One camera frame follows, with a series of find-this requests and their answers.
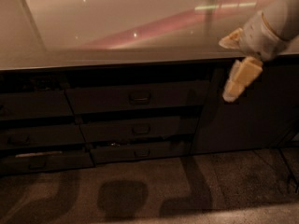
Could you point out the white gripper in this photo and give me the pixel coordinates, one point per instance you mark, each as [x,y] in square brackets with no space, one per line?
[261,38]

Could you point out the dark grey drawer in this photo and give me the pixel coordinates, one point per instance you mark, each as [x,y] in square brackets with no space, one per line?
[33,105]
[142,151]
[64,160]
[138,128]
[143,96]
[42,136]

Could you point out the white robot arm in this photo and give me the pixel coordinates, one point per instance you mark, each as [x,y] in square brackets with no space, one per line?
[282,17]

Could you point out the dark grey cabinet door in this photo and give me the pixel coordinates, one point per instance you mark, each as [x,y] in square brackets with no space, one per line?
[260,117]

